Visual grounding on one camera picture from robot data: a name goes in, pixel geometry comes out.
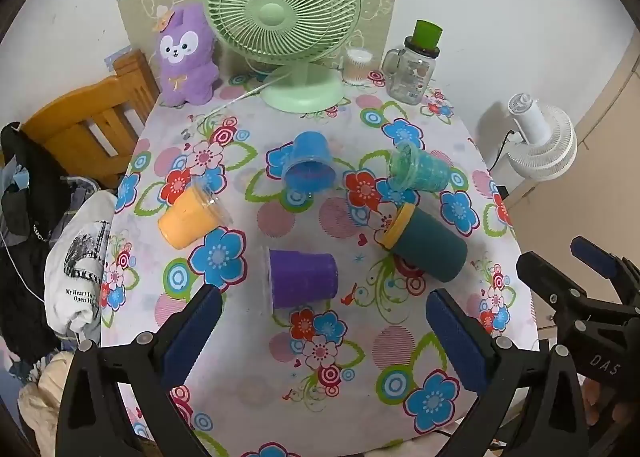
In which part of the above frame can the purple cup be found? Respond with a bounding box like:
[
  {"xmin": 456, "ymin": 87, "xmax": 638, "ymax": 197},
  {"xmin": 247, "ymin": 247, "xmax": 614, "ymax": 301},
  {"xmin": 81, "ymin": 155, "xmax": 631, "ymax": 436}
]
[{"xmin": 262, "ymin": 247, "xmax": 339, "ymax": 315}]

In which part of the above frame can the person's right hand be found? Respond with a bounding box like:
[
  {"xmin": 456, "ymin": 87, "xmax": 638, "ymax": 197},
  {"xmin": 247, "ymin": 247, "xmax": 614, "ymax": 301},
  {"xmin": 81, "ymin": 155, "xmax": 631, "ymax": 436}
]
[{"xmin": 582, "ymin": 377, "xmax": 640, "ymax": 429}]

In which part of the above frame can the purple plush toy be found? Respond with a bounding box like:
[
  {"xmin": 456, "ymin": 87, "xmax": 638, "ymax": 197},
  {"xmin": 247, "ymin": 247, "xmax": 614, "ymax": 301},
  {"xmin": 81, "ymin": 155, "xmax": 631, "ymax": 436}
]
[{"xmin": 156, "ymin": 4, "xmax": 223, "ymax": 108}]

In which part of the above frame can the dark teal cup yellow rim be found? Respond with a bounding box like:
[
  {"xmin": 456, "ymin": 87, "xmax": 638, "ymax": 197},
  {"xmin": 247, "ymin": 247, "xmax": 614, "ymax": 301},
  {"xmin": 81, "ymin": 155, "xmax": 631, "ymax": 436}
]
[{"xmin": 382, "ymin": 203, "xmax": 469, "ymax": 284}]

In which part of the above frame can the wooden chair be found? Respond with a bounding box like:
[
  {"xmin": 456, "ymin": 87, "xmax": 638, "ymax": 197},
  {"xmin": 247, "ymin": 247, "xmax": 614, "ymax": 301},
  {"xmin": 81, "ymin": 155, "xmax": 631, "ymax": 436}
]
[{"xmin": 20, "ymin": 49, "xmax": 161, "ymax": 188}]

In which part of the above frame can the glass jar green lid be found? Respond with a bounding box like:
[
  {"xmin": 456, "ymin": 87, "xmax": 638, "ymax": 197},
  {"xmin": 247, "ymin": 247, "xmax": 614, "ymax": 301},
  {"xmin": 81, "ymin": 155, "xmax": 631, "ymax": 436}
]
[{"xmin": 382, "ymin": 19, "xmax": 446, "ymax": 105}]

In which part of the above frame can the white fan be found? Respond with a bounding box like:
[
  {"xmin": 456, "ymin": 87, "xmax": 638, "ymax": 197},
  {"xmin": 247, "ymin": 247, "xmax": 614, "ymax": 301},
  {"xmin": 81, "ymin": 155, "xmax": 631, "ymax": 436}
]
[{"xmin": 502, "ymin": 93, "xmax": 578, "ymax": 182}]

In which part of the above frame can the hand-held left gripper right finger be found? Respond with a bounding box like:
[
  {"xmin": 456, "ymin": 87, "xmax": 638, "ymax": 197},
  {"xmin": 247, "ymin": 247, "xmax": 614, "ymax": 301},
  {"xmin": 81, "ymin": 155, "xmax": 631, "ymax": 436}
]
[{"xmin": 425, "ymin": 288, "xmax": 591, "ymax": 457}]

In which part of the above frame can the floral tablecloth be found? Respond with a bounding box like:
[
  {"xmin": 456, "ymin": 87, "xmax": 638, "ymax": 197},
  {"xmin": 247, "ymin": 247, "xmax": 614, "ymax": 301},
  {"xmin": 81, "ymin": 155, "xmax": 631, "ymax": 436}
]
[{"xmin": 100, "ymin": 69, "xmax": 541, "ymax": 457}]

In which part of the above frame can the blue cup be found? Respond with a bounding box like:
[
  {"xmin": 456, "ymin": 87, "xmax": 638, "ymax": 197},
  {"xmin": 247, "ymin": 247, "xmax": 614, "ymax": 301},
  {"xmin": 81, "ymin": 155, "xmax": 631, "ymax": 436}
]
[{"xmin": 280, "ymin": 131, "xmax": 337, "ymax": 194}]

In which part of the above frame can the beige cabinet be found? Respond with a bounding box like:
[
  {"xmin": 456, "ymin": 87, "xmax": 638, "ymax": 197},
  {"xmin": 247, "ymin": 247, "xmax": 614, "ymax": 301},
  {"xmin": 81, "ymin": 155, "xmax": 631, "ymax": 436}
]
[{"xmin": 510, "ymin": 32, "xmax": 640, "ymax": 263}]

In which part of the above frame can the black fan cable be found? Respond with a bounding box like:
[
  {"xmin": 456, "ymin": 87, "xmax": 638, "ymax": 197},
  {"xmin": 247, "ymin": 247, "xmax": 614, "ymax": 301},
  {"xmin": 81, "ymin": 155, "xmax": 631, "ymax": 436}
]
[{"xmin": 487, "ymin": 129, "xmax": 516, "ymax": 172}]

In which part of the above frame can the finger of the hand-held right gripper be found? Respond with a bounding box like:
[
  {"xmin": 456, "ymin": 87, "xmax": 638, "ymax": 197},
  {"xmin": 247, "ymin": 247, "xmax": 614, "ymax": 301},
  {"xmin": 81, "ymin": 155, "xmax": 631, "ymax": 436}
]
[
  {"xmin": 571, "ymin": 236, "xmax": 640, "ymax": 308},
  {"xmin": 516, "ymin": 252, "xmax": 640, "ymax": 338}
]

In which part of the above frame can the white printed shirt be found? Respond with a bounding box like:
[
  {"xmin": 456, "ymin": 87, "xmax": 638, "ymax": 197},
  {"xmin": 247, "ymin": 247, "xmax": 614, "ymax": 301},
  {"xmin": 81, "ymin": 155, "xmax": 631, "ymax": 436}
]
[{"xmin": 44, "ymin": 189, "xmax": 118, "ymax": 343}]

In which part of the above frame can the white fan cable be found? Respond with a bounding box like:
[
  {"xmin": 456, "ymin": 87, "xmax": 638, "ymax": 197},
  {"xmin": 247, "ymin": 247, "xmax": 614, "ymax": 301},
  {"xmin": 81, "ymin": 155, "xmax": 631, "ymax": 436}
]
[{"xmin": 182, "ymin": 72, "xmax": 281, "ymax": 138}]

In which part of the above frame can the green desk fan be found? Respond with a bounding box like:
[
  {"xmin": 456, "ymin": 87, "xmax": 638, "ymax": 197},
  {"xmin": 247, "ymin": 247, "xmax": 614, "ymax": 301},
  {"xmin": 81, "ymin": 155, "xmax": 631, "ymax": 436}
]
[{"xmin": 206, "ymin": 0, "xmax": 363, "ymax": 114}]

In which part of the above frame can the teal green cup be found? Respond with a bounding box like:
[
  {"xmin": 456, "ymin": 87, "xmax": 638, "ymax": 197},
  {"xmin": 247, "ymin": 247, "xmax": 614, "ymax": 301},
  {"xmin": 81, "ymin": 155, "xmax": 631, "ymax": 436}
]
[{"xmin": 389, "ymin": 142, "xmax": 452, "ymax": 194}]

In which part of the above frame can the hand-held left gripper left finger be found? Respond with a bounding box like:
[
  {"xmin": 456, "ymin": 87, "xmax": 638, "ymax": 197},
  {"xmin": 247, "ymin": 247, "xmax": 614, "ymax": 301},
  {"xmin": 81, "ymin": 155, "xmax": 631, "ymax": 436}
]
[{"xmin": 55, "ymin": 283, "xmax": 224, "ymax": 457}]

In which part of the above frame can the orange cup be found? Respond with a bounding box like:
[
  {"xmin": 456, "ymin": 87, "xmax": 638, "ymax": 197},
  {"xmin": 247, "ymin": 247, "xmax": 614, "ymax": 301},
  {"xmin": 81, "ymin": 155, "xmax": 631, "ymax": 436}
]
[{"xmin": 157, "ymin": 184, "xmax": 235, "ymax": 250}]

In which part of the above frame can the black garment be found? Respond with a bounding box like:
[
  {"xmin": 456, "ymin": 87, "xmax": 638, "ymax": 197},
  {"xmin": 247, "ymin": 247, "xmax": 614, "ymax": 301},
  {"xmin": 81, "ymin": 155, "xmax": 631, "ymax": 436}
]
[{"xmin": 0, "ymin": 122, "xmax": 68, "ymax": 363}]

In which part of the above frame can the beige cloth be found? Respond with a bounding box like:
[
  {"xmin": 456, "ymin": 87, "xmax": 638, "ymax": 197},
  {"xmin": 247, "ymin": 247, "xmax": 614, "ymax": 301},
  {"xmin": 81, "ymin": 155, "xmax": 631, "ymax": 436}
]
[{"xmin": 17, "ymin": 349, "xmax": 76, "ymax": 443}]

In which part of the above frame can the grey plaid cloth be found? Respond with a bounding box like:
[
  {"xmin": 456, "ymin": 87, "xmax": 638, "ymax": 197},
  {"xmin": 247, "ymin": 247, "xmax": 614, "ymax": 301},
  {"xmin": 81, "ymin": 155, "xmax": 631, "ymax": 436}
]
[{"xmin": 60, "ymin": 174, "xmax": 118, "ymax": 228}]

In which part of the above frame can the cotton swab container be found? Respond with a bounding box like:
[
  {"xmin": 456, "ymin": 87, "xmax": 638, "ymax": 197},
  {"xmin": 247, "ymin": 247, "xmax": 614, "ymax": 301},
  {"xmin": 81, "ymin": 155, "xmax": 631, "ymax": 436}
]
[{"xmin": 344, "ymin": 48, "xmax": 373, "ymax": 85}]

